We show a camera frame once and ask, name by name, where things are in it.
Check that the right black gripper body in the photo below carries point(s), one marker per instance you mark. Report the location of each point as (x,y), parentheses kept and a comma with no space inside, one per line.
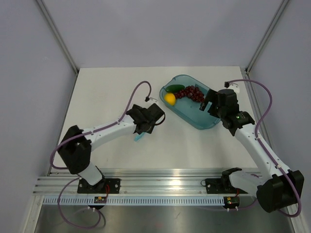
(215,110)

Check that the red grape bunch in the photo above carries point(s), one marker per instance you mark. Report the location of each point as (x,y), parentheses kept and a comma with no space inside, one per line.
(191,92)

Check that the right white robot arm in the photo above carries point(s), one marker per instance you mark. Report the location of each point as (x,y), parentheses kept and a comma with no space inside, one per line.
(279,186)

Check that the left aluminium frame post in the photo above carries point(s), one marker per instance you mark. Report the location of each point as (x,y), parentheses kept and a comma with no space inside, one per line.
(57,35)

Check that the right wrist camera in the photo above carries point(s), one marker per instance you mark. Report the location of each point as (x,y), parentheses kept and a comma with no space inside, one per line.
(234,86)

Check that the left small circuit board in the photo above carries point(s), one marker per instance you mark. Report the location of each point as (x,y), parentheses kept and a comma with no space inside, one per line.
(100,200)

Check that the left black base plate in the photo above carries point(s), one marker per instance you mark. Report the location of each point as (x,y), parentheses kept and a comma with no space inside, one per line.
(107,185)

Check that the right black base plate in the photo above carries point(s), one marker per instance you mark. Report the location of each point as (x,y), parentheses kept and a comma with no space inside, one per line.
(213,185)

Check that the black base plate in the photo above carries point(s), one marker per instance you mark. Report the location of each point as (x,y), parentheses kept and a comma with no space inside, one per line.
(107,185)
(213,185)

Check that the yellow lemon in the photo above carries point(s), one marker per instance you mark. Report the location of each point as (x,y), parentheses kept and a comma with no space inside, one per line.
(170,99)

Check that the right small circuit board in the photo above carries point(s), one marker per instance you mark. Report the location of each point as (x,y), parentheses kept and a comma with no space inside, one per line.
(231,202)

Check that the aluminium frame post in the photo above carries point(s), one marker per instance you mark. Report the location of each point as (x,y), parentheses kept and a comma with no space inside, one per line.
(267,34)
(57,35)

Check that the aluminium mounting rail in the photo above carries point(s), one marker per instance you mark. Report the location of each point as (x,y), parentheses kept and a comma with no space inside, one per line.
(139,182)

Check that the right aluminium frame post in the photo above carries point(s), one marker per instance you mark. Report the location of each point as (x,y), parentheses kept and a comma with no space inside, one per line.
(267,34)

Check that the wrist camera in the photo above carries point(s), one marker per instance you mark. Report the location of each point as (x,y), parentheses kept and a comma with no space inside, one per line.
(234,86)
(151,100)

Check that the small circuit board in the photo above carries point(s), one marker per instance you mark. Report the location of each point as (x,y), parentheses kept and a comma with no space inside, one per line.
(231,202)
(100,200)

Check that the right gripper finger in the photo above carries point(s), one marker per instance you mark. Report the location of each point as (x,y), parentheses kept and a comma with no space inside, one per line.
(205,106)
(211,96)

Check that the green cucumber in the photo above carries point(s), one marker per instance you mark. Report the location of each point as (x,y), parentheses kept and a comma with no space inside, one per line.
(174,88)

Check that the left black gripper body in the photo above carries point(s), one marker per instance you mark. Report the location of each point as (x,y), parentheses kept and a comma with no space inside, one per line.
(148,129)

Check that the clear zip top bag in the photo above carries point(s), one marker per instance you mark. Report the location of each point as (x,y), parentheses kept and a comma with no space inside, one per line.
(138,137)

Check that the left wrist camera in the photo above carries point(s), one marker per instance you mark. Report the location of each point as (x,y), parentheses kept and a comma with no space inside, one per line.
(151,100)

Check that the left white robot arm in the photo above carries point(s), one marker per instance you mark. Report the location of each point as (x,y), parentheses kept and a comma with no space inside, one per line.
(78,144)

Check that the white slotted cable duct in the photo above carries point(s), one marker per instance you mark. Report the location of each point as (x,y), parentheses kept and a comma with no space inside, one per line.
(137,201)

